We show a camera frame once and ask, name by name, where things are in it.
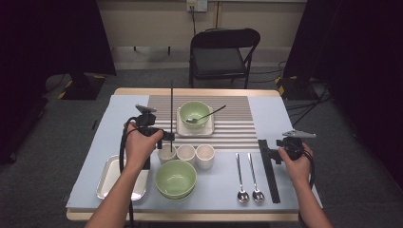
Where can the white ceramic cup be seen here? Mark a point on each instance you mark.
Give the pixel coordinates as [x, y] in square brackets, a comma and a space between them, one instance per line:
[205, 158]
[186, 152]
[165, 155]

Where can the row of black chopsticks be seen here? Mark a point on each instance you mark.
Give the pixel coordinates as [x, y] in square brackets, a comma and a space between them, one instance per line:
[271, 180]

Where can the person's left hand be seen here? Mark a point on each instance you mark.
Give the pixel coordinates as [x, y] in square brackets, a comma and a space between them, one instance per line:
[141, 148]

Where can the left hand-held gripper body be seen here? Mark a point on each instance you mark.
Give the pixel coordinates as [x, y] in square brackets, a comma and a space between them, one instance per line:
[147, 122]

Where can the black stand base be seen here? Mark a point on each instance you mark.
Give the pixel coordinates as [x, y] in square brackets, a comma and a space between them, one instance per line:
[82, 88]
[294, 90]

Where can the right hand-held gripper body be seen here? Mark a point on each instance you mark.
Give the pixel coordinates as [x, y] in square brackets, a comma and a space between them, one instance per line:
[293, 148]

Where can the green bowl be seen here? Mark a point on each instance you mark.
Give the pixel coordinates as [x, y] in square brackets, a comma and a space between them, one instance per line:
[194, 110]
[176, 179]
[176, 198]

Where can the metal spoon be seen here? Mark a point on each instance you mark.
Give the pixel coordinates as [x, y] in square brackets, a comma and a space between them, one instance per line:
[191, 120]
[258, 195]
[243, 195]

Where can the striped placemat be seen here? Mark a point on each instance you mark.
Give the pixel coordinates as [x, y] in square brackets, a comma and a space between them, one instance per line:
[234, 126]

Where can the light blue table board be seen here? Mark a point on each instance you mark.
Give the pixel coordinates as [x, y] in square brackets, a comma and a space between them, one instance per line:
[221, 177]

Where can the person's right hand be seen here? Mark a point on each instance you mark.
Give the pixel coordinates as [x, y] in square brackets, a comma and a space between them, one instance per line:
[299, 171]

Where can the small black bar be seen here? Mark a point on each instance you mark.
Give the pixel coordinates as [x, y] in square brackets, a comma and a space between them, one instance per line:
[94, 124]

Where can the white wall socket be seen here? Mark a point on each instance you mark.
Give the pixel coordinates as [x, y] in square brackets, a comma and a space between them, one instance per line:
[197, 4]

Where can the single black chopstick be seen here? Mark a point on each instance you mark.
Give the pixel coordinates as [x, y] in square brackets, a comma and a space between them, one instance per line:
[171, 110]

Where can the black curtain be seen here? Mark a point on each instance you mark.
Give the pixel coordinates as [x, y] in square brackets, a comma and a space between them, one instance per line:
[47, 47]
[358, 63]

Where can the black folding chair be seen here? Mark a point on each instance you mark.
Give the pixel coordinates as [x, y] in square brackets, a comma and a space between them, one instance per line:
[218, 60]

